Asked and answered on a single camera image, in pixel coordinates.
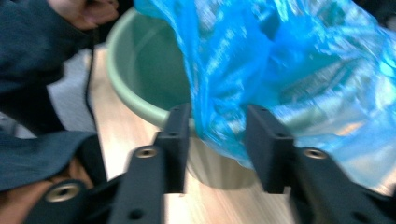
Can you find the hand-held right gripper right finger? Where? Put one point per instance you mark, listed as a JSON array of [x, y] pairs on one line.
[[271, 149]]

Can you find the green waste bin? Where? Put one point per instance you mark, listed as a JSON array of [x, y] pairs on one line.
[[146, 68]]

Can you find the blue plastic bag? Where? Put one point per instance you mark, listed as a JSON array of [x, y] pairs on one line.
[[264, 62]]

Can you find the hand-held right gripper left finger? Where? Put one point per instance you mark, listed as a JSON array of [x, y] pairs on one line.
[[174, 149]]

